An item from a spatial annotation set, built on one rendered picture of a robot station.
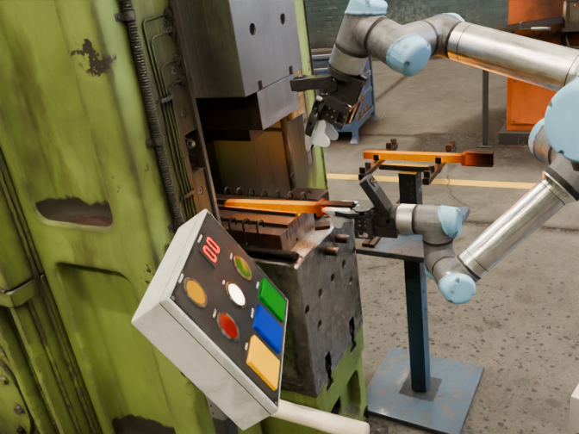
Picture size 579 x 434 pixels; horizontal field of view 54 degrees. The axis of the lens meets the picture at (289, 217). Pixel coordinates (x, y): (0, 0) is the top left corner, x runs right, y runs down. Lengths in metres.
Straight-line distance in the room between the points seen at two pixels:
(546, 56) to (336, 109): 0.42
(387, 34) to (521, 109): 3.93
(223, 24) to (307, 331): 0.83
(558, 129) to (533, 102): 4.06
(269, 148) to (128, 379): 0.83
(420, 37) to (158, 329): 0.70
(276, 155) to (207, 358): 1.02
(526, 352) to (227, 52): 1.86
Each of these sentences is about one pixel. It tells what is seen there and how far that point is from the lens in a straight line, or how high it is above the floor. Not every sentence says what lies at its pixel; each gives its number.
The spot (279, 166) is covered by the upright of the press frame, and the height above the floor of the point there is 1.03.
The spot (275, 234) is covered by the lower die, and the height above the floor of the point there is 0.98.
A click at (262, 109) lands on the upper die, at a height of 1.32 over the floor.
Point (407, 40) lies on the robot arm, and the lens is 1.13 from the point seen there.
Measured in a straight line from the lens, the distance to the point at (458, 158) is 1.88.
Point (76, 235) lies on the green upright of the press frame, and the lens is 1.51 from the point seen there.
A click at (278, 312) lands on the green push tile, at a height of 0.99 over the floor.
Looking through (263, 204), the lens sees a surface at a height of 1.01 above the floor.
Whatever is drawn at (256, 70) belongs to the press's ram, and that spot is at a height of 1.41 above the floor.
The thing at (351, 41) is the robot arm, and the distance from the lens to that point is 1.20.
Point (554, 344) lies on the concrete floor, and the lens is 2.74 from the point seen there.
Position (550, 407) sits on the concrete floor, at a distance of 2.44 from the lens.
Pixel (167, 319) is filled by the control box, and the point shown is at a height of 1.16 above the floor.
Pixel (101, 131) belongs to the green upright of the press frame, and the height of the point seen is 1.36.
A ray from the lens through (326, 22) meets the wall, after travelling 9.77.
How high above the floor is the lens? 1.65
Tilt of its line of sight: 24 degrees down
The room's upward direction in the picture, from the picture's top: 9 degrees counter-clockwise
